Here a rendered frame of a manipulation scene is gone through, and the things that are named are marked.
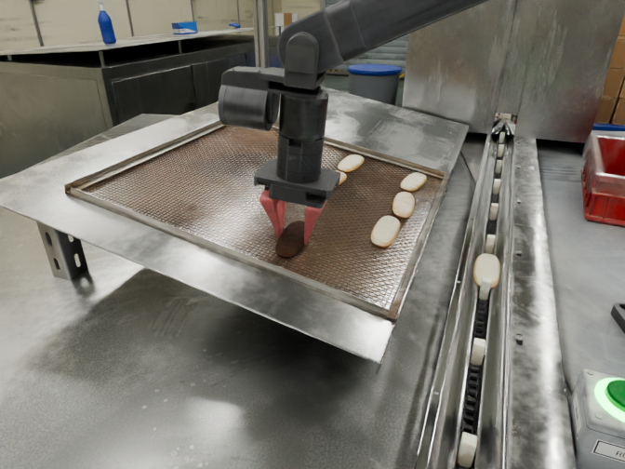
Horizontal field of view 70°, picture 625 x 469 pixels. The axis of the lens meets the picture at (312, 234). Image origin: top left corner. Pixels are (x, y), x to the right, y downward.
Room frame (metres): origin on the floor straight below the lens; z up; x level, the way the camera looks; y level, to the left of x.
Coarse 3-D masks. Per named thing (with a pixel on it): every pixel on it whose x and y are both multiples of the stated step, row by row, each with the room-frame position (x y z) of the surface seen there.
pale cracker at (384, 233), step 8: (384, 216) 0.66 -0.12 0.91; (376, 224) 0.63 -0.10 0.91; (384, 224) 0.63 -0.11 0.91; (392, 224) 0.63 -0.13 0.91; (376, 232) 0.60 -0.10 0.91; (384, 232) 0.61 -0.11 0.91; (392, 232) 0.61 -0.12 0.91; (376, 240) 0.58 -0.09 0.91; (384, 240) 0.58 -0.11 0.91; (392, 240) 0.59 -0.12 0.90
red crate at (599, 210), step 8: (584, 176) 1.01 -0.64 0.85; (584, 184) 0.99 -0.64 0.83; (584, 192) 0.94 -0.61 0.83; (592, 192) 0.82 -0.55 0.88; (600, 192) 0.82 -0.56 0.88; (584, 200) 0.89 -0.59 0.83; (592, 200) 0.83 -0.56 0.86; (600, 200) 0.82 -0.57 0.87; (608, 200) 0.81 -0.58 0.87; (616, 200) 0.81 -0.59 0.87; (624, 200) 0.79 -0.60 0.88; (584, 208) 0.85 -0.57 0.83; (592, 208) 0.82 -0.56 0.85; (600, 208) 0.82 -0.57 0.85; (608, 208) 0.81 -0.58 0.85; (616, 208) 0.80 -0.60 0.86; (624, 208) 0.80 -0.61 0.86; (584, 216) 0.82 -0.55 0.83; (592, 216) 0.82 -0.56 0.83; (600, 216) 0.81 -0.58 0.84; (608, 216) 0.81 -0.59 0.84; (616, 216) 0.80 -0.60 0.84; (624, 216) 0.80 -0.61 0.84; (608, 224) 0.81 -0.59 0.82; (616, 224) 0.80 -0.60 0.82; (624, 224) 0.79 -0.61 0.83
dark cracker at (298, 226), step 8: (296, 224) 0.59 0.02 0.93; (304, 224) 0.59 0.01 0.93; (288, 232) 0.57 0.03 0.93; (296, 232) 0.57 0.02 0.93; (280, 240) 0.54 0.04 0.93; (288, 240) 0.54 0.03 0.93; (296, 240) 0.54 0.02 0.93; (280, 248) 0.52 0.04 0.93; (288, 248) 0.52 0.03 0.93; (296, 248) 0.53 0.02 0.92; (280, 256) 0.52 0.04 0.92; (288, 256) 0.51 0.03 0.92
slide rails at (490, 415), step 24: (504, 144) 1.25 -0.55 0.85; (504, 168) 1.05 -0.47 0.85; (504, 192) 0.90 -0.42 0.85; (480, 216) 0.78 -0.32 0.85; (504, 216) 0.78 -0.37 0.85; (480, 240) 0.69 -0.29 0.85; (504, 240) 0.69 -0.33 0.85; (504, 264) 0.61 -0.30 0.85; (504, 288) 0.54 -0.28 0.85; (504, 312) 0.49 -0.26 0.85; (456, 336) 0.44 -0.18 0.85; (504, 336) 0.44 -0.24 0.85; (456, 360) 0.39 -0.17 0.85; (456, 384) 0.36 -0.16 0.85; (456, 408) 0.33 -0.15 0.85; (480, 408) 0.33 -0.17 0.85; (456, 432) 0.30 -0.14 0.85; (480, 432) 0.30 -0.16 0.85; (432, 456) 0.27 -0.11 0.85; (480, 456) 0.27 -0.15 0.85
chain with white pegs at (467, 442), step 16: (496, 160) 1.14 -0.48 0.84; (496, 176) 1.03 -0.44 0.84; (496, 192) 0.92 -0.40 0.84; (496, 208) 0.79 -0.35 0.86; (480, 288) 0.53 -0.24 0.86; (480, 304) 0.52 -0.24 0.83; (480, 320) 0.49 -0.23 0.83; (480, 336) 0.45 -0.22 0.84; (480, 352) 0.40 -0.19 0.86; (480, 368) 0.39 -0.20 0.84; (464, 400) 0.34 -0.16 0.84; (464, 416) 0.32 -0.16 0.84; (464, 432) 0.28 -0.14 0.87; (464, 448) 0.27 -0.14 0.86; (464, 464) 0.27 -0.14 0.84
